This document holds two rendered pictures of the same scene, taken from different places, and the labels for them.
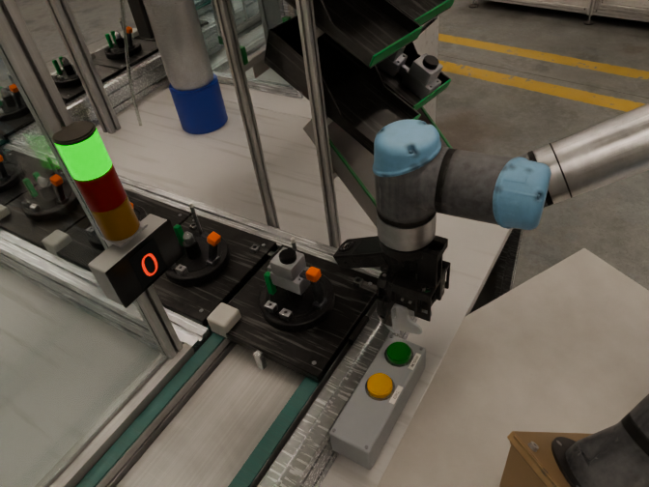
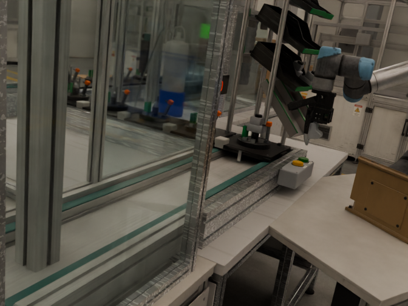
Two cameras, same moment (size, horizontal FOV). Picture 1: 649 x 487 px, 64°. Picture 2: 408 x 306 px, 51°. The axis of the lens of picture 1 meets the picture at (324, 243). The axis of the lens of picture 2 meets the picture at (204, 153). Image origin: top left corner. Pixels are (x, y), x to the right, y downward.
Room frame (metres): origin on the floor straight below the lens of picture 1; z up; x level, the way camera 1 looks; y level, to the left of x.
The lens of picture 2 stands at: (-0.99, 0.56, 1.39)
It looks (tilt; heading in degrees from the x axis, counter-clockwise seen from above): 16 degrees down; 350
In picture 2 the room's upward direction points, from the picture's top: 8 degrees clockwise
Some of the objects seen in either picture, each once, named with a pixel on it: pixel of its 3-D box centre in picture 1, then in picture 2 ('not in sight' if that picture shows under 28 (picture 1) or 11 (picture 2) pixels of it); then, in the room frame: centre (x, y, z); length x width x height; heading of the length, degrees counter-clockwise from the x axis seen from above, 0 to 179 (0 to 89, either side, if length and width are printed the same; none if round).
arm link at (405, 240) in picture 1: (407, 221); (323, 84); (0.50, -0.11, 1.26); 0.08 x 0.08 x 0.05
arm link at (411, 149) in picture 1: (409, 173); (328, 62); (0.50, -0.11, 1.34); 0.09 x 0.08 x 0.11; 58
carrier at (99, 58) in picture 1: (120, 41); not in sight; (2.08, 0.66, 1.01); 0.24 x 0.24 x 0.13; 53
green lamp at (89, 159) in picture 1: (84, 153); not in sight; (0.57, 0.27, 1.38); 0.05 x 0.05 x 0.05
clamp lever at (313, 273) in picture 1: (312, 284); (266, 130); (0.63, 0.03, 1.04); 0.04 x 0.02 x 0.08; 53
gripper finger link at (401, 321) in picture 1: (405, 324); (312, 135); (0.49, -0.10, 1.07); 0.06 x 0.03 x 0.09; 53
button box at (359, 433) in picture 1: (380, 396); (295, 172); (0.46, -0.05, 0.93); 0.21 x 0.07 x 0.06; 143
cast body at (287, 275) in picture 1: (285, 267); (255, 122); (0.66, 0.07, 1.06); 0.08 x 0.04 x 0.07; 53
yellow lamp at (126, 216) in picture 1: (115, 215); not in sight; (0.57, 0.27, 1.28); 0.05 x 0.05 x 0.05
